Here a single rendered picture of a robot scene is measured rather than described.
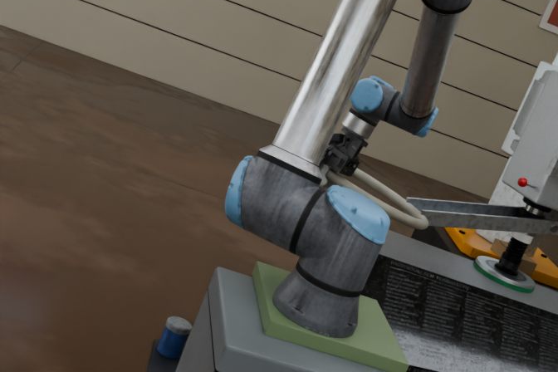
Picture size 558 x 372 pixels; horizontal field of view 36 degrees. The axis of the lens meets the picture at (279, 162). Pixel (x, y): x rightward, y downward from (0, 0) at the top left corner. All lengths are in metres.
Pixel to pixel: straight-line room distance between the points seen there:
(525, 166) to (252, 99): 6.10
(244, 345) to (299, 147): 0.42
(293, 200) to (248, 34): 7.04
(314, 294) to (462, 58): 7.58
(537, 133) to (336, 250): 1.38
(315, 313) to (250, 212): 0.25
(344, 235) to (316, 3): 7.15
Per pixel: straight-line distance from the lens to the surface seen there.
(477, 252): 3.60
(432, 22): 2.00
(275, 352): 1.74
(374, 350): 1.86
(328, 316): 1.81
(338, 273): 1.79
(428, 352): 2.71
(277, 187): 1.80
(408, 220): 2.57
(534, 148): 3.01
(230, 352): 1.69
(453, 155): 9.48
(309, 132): 1.82
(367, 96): 2.34
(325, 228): 1.78
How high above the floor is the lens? 1.55
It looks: 12 degrees down
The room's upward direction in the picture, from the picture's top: 22 degrees clockwise
